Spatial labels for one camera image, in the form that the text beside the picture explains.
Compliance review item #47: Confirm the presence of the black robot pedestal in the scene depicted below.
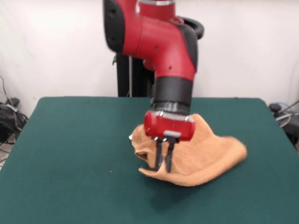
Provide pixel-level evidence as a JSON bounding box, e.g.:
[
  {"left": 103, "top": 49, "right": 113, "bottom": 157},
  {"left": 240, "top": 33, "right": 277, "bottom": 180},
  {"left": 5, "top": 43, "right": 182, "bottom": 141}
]
[{"left": 112, "top": 15, "right": 205, "bottom": 98}]

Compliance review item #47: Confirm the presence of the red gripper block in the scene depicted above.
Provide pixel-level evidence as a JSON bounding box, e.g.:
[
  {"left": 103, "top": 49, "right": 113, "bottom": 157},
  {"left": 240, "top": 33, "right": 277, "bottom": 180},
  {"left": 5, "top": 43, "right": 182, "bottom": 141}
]
[{"left": 143, "top": 111, "right": 196, "bottom": 173}]

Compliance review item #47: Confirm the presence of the dark green table cloth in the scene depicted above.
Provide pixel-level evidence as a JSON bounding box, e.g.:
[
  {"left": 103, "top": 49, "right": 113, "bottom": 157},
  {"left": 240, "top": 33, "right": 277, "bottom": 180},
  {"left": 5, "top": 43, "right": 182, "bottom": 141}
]
[{"left": 0, "top": 97, "right": 299, "bottom": 224}]

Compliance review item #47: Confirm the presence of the black cable tangle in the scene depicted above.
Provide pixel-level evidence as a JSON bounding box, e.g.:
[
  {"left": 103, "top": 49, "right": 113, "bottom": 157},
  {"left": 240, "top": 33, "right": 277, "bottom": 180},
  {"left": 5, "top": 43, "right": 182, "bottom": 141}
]
[
  {"left": 0, "top": 74, "right": 29, "bottom": 164},
  {"left": 268, "top": 65, "right": 299, "bottom": 150}
]

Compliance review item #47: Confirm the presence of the orange terry towel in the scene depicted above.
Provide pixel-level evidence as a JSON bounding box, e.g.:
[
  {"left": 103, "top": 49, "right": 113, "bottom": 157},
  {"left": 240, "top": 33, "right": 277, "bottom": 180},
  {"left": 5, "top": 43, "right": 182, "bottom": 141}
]
[{"left": 128, "top": 113, "right": 248, "bottom": 188}]

